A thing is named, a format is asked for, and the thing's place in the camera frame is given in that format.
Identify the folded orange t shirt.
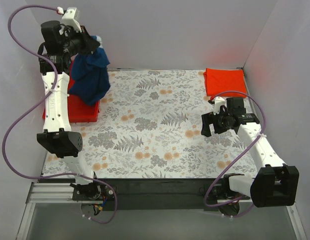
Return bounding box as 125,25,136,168
203,68,247,97

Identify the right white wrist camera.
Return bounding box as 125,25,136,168
209,96,227,115

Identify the red plastic tray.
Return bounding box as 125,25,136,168
42,59,100,123

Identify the navy blue t shirt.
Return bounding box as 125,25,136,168
68,45,110,106

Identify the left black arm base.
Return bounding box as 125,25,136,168
69,180,117,201

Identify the floral patterned table mat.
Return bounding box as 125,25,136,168
41,69,263,179

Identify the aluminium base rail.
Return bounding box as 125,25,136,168
25,181,82,204

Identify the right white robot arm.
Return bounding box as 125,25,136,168
201,96,299,208

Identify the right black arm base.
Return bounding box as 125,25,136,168
207,184,250,200

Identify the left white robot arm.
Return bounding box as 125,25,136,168
37,20,101,200

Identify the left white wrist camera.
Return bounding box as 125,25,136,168
61,7,82,33

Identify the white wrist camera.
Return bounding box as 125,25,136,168
61,7,82,33
209,96,227,115

